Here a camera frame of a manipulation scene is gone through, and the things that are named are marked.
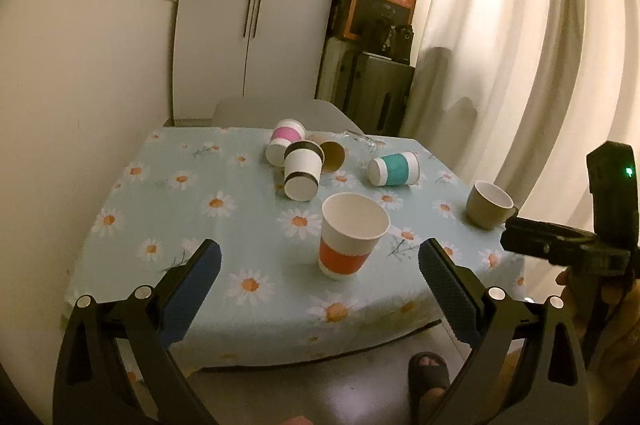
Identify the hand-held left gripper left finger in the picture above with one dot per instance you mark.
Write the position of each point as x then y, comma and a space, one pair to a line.
192, 290

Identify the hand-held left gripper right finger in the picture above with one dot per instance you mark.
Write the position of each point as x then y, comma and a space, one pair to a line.
445, 290

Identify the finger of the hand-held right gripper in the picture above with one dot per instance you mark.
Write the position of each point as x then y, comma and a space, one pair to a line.
535, 242

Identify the orange band paper cup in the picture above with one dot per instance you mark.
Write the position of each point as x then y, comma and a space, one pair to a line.
345, 260

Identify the teal band paper cup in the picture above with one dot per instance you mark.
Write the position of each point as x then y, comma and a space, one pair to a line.
397, 169

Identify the black band paper cup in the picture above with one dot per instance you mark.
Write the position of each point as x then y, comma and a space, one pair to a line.
302, 162

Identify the brown kraft paper cup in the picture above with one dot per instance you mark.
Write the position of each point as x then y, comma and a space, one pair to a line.
332, 155

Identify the pink band paper cup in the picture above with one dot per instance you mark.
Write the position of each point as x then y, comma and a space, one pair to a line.
285, 135

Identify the person's right hand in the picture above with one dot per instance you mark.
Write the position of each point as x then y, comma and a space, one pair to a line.
622, 320

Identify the beige ceramic mug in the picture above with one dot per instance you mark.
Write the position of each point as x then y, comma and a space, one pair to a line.
482, 207

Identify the person's foot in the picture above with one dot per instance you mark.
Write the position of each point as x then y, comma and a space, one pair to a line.
431, 361

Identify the black slipper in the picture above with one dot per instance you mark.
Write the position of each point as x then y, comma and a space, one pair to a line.
425, 377

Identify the daisy print tablecloth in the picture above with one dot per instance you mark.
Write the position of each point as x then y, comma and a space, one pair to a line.
250, 215

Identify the clear glass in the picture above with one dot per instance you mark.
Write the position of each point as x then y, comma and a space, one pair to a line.
367, 142

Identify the cream curtain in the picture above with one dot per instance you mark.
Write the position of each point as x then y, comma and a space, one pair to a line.
525, 30

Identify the grey suitcase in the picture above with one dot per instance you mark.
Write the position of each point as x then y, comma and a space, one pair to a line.
380, 95
335, 75

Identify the small black bag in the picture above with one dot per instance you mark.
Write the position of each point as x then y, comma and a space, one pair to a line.
400, 42

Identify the white wardrobe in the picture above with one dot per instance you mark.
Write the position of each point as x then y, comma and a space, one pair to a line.
220, 5

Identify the orange cardboard box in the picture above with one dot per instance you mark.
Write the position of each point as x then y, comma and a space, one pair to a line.
380, 0

